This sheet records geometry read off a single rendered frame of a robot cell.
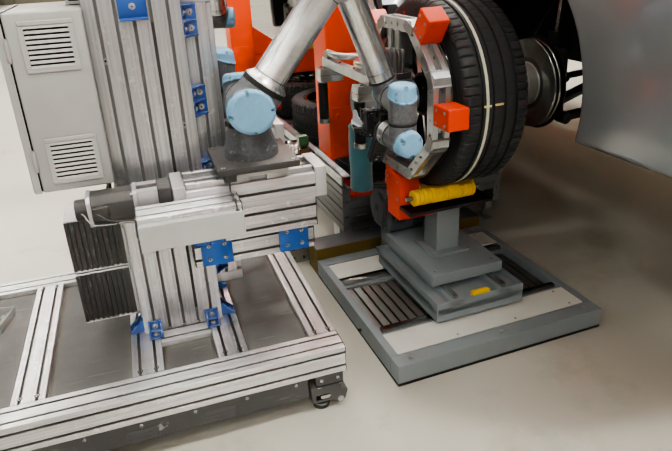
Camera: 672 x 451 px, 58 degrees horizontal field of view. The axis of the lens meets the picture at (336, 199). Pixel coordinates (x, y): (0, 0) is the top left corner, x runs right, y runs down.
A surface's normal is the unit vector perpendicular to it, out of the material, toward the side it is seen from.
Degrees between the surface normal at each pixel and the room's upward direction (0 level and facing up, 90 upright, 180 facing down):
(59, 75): 90
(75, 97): 90
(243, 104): 96
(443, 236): 90
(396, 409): 0
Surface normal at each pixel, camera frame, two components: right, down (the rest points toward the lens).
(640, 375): -0.04, -0.92
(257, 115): 0.13, 0.47
